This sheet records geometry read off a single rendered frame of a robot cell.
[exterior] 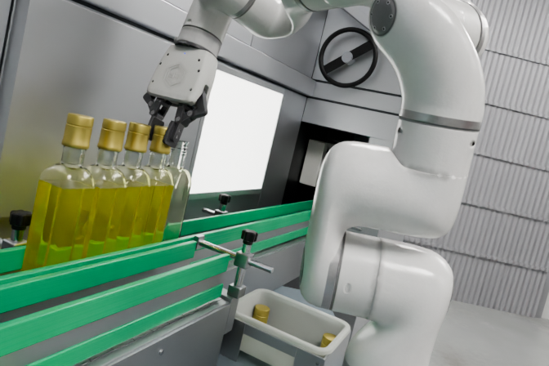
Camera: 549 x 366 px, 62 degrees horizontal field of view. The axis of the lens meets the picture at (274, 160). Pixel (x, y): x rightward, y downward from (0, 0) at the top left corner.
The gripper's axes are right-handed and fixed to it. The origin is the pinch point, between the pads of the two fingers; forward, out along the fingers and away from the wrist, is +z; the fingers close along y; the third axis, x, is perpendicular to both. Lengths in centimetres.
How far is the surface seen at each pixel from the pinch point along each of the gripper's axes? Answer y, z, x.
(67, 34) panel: -12.1, -8.2, -15.1
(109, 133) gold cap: 1.1, 4.4, -12.1
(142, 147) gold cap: 1.5, 4.2, -5.1
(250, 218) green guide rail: -4, 8, 52
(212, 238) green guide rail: 3.8, 14.8, 22.2
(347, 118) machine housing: 1, -38, 89
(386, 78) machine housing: 11, -54, 85
